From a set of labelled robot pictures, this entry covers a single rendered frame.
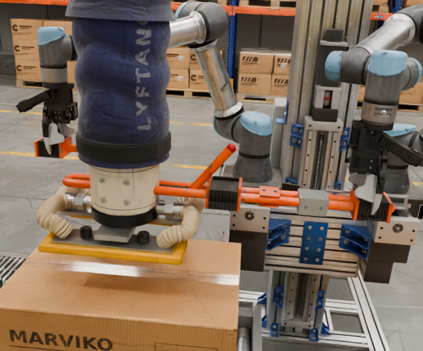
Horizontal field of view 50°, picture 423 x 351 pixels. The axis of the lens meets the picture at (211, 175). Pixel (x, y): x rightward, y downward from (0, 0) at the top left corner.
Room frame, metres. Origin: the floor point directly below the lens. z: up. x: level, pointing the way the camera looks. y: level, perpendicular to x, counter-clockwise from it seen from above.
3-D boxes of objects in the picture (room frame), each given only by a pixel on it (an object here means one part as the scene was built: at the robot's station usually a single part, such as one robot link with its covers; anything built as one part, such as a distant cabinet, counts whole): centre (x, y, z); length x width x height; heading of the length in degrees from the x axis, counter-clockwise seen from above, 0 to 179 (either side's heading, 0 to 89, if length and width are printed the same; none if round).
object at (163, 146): (1.05, 0.21, 1.32); 0.23 x 0.23 x 0.04
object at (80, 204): (1.05, 0.22, 1.14); 0.34 x 0.25 x 0.06; 85
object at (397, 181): (1.55, -0.65, 1.09); 0.15 x 0.15 x 0.10
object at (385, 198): (0.99, -0.38, 1.20); 0.08 x 0.07 x 0.05; 85
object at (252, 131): (1.60, -0.15, 1.20); 0.13 x 0.12 x 0.14; 34
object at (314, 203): (1.01, -0.25, 1.20); 0.07 x 0.07 x 0.04; 85
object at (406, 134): (1.55, -0.65, 1.20); 0.13 x 0.12 x 0.14; 51
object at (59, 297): (1.06, 0.21, 0.75); 0.60 x 0.40 x 0.40; 86
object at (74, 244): (0.95, 0.22, 1.10); 0.34 x 0.10 x 0.05; 85
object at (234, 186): (1.03, -0.03, 1.20); 0.10 x 0.08 x 0.06; 175
